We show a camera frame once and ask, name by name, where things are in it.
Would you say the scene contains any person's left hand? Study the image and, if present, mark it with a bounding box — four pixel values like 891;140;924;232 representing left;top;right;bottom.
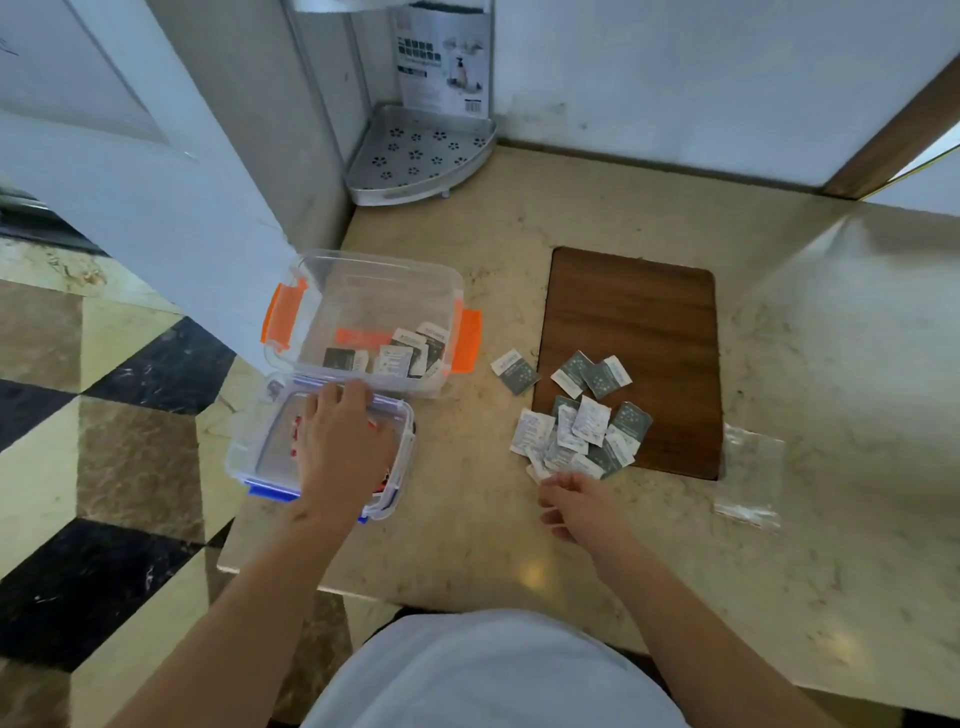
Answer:
294;378;399;520

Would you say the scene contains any person's white shirt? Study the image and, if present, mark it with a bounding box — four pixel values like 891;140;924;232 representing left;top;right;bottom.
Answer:
300;608;692;728

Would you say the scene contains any clear lid with blue latches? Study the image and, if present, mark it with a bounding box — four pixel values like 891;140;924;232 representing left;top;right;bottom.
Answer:
225;373;418;524

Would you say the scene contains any grey printed label card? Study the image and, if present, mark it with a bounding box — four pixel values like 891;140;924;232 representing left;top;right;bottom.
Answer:
394;2;493;120

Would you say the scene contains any metal corner shelf rack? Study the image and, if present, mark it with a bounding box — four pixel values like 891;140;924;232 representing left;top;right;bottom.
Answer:
285;0;499;208

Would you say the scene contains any clear plastic zip bag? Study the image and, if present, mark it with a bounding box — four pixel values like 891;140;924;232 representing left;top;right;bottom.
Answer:
713;423;786;533

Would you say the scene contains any person's right forearm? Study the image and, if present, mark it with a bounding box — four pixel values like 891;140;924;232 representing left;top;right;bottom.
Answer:
596;538;845;728

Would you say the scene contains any white door panel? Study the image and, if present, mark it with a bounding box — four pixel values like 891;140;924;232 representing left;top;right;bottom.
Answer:
0;0;303;374

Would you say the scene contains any brown wooden board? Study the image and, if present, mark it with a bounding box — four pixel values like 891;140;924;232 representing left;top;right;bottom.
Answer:
531;246;725;482

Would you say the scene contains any person's left forearm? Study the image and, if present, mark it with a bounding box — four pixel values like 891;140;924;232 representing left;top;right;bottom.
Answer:
108;501;360;728

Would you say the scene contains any pile of green white sachets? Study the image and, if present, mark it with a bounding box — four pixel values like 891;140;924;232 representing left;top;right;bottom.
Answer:
490;348;654;486
322;321;452;380

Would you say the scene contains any brown wooden frame strip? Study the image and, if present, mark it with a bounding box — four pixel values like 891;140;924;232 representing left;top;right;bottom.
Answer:
820;73;960;201

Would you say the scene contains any clear box with orange latches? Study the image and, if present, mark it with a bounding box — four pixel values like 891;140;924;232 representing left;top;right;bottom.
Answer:
260;249;484;399

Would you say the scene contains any person's right hand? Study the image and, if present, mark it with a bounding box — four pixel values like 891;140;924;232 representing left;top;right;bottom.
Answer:
537;472;640;573

